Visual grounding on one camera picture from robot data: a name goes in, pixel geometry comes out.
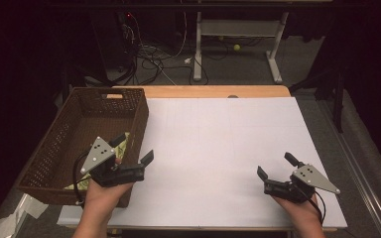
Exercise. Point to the white board mat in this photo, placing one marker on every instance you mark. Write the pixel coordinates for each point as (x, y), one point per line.
(211, 139)

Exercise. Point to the brown wicker basket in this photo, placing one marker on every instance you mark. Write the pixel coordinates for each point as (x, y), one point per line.
(89, 119)

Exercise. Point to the yellow tennis ball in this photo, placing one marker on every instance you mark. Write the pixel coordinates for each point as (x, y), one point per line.
(237, 47)

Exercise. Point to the person's left hand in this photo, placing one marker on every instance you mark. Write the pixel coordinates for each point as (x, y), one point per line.
(102, 198)

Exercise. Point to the white paper sheets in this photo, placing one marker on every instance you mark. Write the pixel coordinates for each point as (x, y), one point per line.
(3, 224)

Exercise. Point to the green printed baby romper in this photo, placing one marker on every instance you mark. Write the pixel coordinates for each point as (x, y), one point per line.
(123, 148)

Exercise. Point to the dark round table grommet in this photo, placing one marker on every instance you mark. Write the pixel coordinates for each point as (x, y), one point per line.
(233, 96)

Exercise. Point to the person's right hand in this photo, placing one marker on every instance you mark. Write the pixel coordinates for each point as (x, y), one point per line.
(301, 213)

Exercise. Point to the white plug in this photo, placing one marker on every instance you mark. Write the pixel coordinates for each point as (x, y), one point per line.
(188, 60)

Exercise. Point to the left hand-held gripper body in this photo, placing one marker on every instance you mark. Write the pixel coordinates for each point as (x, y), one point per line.
(99, 155)

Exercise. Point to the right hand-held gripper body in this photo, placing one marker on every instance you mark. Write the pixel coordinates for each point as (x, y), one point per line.
(311, 177)

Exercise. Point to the white metal desk frame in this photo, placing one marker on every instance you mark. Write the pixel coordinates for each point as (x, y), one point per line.
(238, 28)

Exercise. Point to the dark equipment with red light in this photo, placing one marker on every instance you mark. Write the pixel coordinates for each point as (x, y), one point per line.
(112, 39)

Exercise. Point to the black metal stand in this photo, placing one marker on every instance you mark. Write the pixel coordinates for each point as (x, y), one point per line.
(339, 99)
(66, 82)

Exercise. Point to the grey floor rail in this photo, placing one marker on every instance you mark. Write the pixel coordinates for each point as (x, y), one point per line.
(367, 185)

